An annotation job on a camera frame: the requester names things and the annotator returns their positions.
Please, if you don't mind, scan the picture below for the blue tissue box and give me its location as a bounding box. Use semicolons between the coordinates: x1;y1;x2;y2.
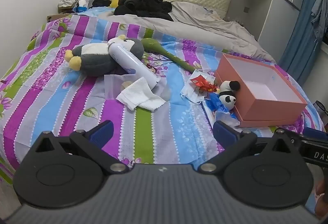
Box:
73;0;89;12

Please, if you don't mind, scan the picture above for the green massage hammer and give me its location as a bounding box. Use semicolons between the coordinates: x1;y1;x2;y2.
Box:
141;38;222;85

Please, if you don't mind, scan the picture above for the blue curtain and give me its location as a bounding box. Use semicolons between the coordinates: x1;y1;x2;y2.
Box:
278;0;323;89

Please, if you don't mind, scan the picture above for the dark mesh basket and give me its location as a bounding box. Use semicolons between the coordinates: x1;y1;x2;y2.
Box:
314;100;328;115

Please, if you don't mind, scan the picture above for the large black clothing pile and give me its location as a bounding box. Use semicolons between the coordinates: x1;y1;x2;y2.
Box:
113;0;174;22

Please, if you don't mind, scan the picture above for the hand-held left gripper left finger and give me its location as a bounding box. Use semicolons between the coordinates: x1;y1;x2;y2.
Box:
34;120;134;174

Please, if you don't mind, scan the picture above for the pink cardboard box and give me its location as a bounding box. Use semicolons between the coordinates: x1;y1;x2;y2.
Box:
214;53;308;128

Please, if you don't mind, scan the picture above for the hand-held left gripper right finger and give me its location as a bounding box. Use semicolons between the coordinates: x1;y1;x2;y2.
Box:
200;120;295;174

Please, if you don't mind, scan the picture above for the grey wardrobe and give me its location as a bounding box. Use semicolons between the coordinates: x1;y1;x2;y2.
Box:
227;0;312;48

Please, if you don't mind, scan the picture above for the blue plastic bag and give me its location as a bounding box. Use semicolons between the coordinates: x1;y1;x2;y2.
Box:
204;92;240;127

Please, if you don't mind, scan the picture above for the striped floral bedsheet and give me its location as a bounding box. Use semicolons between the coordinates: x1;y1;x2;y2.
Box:
0;6;325;186

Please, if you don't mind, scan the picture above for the white face mask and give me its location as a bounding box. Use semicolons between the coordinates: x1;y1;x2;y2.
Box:
180;69;218;104

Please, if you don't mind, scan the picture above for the panda plush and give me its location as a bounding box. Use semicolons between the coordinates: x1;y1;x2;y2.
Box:
218;80;241;111

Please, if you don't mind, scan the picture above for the hanging denim garment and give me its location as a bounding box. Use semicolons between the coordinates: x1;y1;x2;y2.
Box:
310;0;328;42

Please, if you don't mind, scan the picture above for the clear plastic bag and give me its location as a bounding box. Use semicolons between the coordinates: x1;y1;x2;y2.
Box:
104;74;172;101

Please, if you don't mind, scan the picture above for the red packet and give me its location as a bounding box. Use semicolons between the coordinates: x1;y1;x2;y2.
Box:
191;74;218;92

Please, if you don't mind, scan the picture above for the wooden nightstand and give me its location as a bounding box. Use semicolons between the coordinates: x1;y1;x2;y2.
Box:
47;6;75;23

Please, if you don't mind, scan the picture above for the grey duvet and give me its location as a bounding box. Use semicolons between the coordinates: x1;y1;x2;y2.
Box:
97;1;277;63

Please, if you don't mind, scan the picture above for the white paper towel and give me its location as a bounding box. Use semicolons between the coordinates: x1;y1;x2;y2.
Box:
116;77;166;111

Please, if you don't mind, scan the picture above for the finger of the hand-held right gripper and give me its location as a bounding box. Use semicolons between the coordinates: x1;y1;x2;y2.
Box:
302;127;328;141
284;130;308;143

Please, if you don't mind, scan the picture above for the grey penguin plush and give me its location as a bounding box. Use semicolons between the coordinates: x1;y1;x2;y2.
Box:
64;35;144;77

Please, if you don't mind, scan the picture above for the white spray bottle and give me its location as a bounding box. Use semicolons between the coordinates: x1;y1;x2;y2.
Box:
107;43;161;85

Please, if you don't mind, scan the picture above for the person's right hand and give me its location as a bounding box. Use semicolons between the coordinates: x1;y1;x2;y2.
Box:
315;177;328;217

